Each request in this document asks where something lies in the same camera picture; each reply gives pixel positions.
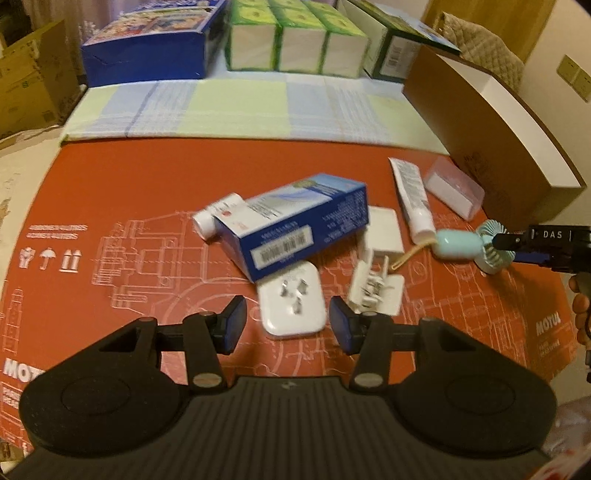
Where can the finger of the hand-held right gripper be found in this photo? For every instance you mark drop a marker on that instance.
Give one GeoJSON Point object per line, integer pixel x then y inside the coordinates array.
{"type": "Point", "coordinates": [528, 257]}
{"type": "Point", "coordinates": [510, 241]}

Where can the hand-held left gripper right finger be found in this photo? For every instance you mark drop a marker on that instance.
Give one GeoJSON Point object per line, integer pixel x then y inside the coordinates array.
{"type": "Point", "coordinates": [341, 330]}

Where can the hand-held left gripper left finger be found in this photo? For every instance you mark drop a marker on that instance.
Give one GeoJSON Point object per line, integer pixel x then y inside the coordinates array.
{"type": "Point", "coordinates": [233, 323]}

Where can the white socket adapter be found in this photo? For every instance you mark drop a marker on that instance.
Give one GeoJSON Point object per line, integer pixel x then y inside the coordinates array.
{"type": "Point", "coordinates": [293, 304]}

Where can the mint handheld fan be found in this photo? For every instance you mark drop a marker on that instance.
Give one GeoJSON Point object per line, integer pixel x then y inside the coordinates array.
{"type": "Point", "coordinates": [455, 242]}

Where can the white pronged plug adapter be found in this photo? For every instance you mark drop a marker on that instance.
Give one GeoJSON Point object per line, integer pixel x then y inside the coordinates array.
{"type": "Point", "coordinates": [376, 286]}

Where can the clear plastic case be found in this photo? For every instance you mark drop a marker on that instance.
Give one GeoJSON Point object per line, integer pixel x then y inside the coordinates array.
{"type": "Point", "coordinates": [455, 187]}

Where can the brown box with white inside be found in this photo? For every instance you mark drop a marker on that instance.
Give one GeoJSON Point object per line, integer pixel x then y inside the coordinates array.
{"type": "Point", "coordinates": [480, 152]}

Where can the white printed tube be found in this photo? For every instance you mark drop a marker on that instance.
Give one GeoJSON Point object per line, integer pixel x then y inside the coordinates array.
{"type": "Point", "coordinates": [413, 198]}

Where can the white charger cube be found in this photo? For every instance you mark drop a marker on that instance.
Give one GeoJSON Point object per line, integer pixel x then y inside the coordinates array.
{"type": "Point", "coordinates": [382, 228]}

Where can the blue white carton box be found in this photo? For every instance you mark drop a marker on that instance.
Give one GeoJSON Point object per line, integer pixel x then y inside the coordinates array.
{"type": "Point", "coordinates": [295, 221]}

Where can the person's right hand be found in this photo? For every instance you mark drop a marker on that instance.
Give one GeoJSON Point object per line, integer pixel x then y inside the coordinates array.
{"type": "Point", "coordinates": [581, 307]}

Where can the small white bottle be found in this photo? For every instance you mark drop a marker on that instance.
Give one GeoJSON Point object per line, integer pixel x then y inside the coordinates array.
{"type": "Point", "coordinates": [214, 217]}

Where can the red printed cardboard mat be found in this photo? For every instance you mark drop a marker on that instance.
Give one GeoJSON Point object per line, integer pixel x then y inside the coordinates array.
{"type": "Point", "coordinates": [138, 207]}

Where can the beige quilted cushion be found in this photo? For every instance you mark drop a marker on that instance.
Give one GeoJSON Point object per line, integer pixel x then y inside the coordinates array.
{"type": "Point", "coordinates": [489, 50]}

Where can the pale checked cloth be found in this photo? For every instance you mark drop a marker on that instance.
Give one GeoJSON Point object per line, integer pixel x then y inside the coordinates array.
{"type": "Point", "coordinates": [231, 110]}

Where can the dark green printed box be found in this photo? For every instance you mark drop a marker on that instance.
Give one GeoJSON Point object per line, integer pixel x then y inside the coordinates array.
{"type": "Point", "coordinates": [392, 41]}

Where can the green tissue packet bundle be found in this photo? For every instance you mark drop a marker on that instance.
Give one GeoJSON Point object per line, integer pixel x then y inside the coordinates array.
{"type": "Point", "coordinates": [295, 41]}

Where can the blue printed box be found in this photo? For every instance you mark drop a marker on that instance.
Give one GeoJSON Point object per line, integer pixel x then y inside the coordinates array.
{"type": "Point", "coordinates": [147, 46]}

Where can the brown cardboard box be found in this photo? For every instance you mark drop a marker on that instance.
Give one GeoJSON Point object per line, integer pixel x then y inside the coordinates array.
{"type": "Point", "coordinates": [32, 78]}

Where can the wall socket plate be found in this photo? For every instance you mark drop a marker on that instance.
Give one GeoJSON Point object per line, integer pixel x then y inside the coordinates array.
{"type": "Point", "coordinates": [577, 78]}

